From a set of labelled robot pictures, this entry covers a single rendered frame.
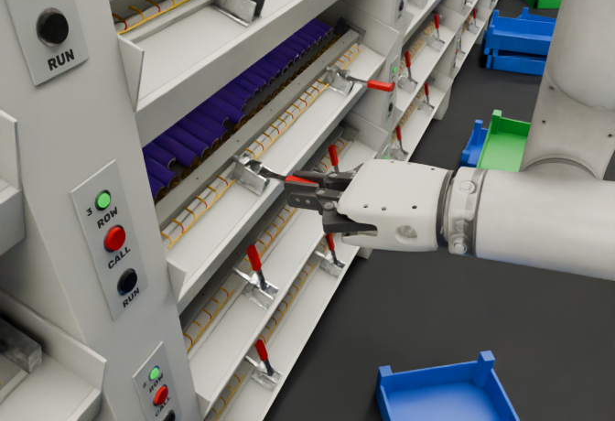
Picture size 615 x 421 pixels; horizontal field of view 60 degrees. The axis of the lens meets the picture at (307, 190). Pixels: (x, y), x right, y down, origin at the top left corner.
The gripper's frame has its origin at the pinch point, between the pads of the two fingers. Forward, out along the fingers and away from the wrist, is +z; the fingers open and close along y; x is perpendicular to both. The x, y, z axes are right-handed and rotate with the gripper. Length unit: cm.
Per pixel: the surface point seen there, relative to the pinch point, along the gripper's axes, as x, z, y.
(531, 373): -55, -24, 27
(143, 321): 0.9, 4.6, -22.0
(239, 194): 0.2, 7.2, -2.7
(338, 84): 1.1, 6.8, 25.7
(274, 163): -0.1, 6.7, 4.6
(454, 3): -12, 9, 113
